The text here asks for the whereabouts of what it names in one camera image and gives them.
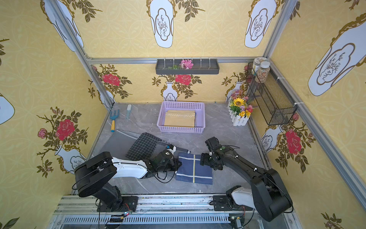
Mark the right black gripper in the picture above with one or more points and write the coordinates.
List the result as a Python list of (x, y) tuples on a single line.
[(206, 159)]

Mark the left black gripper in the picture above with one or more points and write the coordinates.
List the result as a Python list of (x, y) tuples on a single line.
[(174, 162)]

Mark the black grid pillowcase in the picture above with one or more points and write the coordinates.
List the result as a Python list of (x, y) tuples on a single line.
[(143, 147)]

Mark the navy blue striped pillowcase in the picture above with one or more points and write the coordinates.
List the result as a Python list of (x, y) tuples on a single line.
[(192, 171)]

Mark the yellow pillowcase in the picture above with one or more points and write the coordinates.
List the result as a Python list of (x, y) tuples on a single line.
[(180, 118)]

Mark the purple plastic basket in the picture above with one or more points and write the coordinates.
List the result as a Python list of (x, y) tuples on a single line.
[(199, 109)]

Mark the grey checked pillowcase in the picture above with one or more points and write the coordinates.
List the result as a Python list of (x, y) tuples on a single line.
[(178, 149)]

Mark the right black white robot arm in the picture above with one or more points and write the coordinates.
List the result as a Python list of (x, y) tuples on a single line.
[(268, 194)]

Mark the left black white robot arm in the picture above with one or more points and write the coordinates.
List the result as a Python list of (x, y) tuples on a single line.
[(92, 177)]

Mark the plain grey folded pillowcase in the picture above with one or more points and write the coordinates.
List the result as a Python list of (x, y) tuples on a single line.
[(120, 143)]

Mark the sunflower bouquet white fence pot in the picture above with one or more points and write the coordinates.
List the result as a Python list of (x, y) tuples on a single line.
[(239, 110)]

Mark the blue yellow garden fork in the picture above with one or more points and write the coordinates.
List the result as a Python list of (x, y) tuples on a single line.
[(113, 116)]

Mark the light blue small brush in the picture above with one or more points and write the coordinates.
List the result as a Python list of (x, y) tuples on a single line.
[(129, 109)]

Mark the glass jar white lid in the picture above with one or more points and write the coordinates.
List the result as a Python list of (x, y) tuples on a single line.
[(262, 72)]

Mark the pink artificial flower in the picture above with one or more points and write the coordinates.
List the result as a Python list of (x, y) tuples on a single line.
[(186, 64)]

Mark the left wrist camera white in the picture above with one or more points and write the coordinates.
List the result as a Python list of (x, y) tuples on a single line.
[(171, 148)]

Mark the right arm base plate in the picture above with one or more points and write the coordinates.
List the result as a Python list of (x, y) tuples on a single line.
[(224, 203)]

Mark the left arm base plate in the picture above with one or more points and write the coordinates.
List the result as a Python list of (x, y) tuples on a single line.
[(121, 204)]

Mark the black wire mesh wall basket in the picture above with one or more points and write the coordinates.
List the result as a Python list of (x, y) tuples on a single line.
[(274, 101)]

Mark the aluminium mounting rail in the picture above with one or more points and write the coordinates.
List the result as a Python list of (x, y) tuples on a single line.
[(162, 209)]

